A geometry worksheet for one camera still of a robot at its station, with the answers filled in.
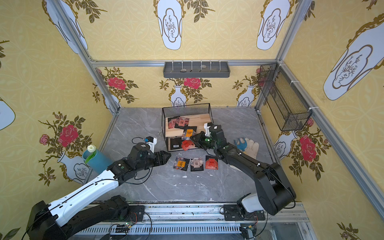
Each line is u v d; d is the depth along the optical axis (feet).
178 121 2.97
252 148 3.20
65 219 1.38
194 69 3.03
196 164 2.96
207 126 2.65
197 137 2.40
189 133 2.79
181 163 2.97
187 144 3.20
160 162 2.22
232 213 2.40
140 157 1.95
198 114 3.15
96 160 2.46
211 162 3.01
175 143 3.20
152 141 2.37
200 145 2.46
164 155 2.30
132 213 2.39
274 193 1.39
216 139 2.14
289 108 2.45
